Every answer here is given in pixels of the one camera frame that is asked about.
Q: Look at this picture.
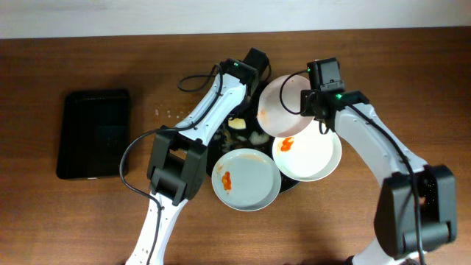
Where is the yellow sponge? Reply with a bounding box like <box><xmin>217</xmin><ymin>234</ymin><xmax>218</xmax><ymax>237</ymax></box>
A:
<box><xmin>227</xmin><ymin>118</ymin><xmax>247</xmax><ymax>130</ymax></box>

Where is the white plate top pinkish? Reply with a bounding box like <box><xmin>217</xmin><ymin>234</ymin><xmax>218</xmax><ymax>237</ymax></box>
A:
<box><xmin>257</xmin><ymin>75</ymin><xmax>313</xmax><ymax>138</ymax></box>

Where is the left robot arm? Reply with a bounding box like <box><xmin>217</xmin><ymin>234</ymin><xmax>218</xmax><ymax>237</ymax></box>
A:
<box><xmin>125</xmin><ymin>48</ymin><xmax>271</xmax><ymax>265</ymax></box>

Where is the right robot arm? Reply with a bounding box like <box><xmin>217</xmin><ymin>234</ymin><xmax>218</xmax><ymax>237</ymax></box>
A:
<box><xmin>300</xmin><ymin>58</ymin><xmax>457</xmax><ymax>264</ymax></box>

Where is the black round tray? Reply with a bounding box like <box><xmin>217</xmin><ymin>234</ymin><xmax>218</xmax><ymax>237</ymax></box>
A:
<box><xmin>204</xmin><ymin>79</ymin><xmax>306</xmax><ymax>194</ymax></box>

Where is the black rectangular tray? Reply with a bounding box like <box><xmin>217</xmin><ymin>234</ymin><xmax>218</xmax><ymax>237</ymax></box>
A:
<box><xmin>56</xmin><ymin>88</ymin><xmax>130</xmax><ymax>180</ymax></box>

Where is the light blue plate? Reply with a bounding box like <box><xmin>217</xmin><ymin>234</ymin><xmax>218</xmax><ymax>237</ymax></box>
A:
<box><xmin>210</xmin><ymin>149</ymin><xmax>281</xmax><ymax>212</ymax></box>

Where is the right black cable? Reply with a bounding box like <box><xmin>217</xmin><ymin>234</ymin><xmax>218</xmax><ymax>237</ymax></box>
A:
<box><xmin>278</xmin><ymin>68</ymin><xmax>332</xmax><ymax>135</ymax></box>

